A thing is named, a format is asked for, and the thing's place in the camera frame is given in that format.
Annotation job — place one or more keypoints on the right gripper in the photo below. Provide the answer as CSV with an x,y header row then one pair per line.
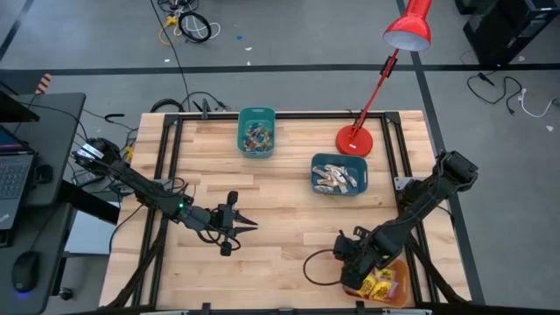
x,y
372,254

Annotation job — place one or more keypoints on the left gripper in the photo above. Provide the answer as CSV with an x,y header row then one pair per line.
x,y
227,223

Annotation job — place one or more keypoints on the yellow Sour Patch candy pack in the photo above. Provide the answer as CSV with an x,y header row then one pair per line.
x,y
369,286
385,274
381,289

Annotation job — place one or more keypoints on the orange plastic bin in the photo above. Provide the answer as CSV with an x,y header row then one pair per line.
x,y
403,280

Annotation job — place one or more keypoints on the light teal plastic bin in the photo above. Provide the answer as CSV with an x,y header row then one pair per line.
x,y
245,114

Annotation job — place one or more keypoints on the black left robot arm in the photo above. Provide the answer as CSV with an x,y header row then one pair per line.
x,y
140,186

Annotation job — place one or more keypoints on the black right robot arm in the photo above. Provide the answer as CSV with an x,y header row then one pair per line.
x,y
415,210

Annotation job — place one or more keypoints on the black table clamp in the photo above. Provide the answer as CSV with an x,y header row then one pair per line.
x,y
361,307
205,307

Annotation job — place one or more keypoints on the dark teal plastic bin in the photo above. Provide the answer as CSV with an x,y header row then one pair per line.
x,y
361,162

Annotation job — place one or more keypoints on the grey box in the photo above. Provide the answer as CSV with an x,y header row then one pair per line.
x,y
92,236

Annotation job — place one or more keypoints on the black power strip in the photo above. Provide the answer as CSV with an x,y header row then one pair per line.
x,y
85,178

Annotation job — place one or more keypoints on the black caster wheel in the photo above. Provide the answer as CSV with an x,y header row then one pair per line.
x,y
66,294

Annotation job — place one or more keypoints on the small black desk device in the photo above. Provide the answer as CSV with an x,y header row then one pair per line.
x,y
44,173

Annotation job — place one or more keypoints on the dark desk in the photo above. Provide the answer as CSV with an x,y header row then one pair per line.
x,y
57,131

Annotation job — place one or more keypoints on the black computer mouse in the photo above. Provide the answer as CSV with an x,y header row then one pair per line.
x,y
25,271

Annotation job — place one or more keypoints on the red desk lamp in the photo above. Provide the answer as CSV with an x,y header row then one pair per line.
x,y
409,26

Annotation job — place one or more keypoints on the grey laptop computer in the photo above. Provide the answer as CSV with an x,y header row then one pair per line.
x,y
13,175

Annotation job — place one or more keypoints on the orange black striped marker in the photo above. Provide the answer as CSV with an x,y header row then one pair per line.
x,y
44,83

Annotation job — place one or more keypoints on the black flat screen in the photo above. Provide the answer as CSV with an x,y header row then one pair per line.
x,y
13,111

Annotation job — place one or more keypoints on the black computer tower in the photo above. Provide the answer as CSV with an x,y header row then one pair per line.
x,y
507,30

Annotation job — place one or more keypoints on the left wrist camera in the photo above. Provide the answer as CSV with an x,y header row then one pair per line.
x,y
205,219

